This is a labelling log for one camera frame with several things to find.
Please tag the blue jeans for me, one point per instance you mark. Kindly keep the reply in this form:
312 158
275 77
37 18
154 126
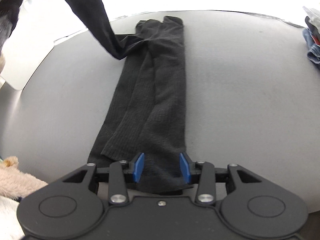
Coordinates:
313 55

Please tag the dark folded garment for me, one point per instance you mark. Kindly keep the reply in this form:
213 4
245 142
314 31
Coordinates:
312 27

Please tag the black ribbed sweater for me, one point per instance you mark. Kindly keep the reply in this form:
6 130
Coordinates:
155 105

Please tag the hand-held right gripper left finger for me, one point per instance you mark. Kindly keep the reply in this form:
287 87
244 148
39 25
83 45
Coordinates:
138 168

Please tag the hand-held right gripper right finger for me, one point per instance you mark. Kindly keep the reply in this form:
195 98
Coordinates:
185 168

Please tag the beige plush cloth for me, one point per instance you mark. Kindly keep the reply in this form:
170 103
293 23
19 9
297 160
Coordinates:
17 180

